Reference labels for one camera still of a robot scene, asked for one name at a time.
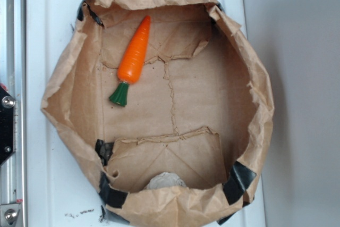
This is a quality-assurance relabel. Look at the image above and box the orange plastic toy carrot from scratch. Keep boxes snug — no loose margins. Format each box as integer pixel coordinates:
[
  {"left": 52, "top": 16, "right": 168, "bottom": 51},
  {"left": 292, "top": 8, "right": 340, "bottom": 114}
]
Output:
[{"left": 109, "top": 15, "right": 151, "bottom": 107}]

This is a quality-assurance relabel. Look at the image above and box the brown paper bag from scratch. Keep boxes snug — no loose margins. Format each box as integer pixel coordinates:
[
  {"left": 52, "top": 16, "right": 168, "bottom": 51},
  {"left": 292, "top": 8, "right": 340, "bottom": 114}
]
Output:
[{"left": 41, "top": 0, "right": 274, "bottom": 226}]

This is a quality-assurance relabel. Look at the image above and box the crumpled white paper ball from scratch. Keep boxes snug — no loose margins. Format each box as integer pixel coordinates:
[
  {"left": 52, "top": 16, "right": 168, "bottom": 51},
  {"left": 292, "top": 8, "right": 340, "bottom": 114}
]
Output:
[{"left": 144, "top": 172, "right": 186, "bottom": 190}]

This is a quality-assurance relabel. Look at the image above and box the white plastic tray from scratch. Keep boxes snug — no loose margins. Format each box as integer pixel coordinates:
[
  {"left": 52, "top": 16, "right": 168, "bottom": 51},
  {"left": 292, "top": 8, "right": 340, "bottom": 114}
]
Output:
[{"left": 26, "top": 0, "right": 274, "bottom": 226}]

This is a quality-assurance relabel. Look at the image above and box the black metal bracket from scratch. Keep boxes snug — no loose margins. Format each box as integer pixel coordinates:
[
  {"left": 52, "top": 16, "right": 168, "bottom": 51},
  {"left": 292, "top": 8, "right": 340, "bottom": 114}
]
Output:
[{"left": 0, "top": 85, "right": 15, "bottom": 165}]

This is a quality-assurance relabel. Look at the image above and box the aluminium frame rail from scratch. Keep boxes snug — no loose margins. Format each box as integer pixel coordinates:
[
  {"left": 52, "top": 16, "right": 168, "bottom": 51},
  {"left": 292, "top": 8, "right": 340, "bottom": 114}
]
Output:
[{"left": 1, "top": 0, "right": 27, "bottom": 226}]

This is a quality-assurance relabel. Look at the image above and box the silver corner bracket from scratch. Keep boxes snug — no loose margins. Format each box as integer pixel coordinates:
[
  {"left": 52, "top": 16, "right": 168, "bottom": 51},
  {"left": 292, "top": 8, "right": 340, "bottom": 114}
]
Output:
[{"left": 1, "top": 203, "right": 22, "bottom": 227}]

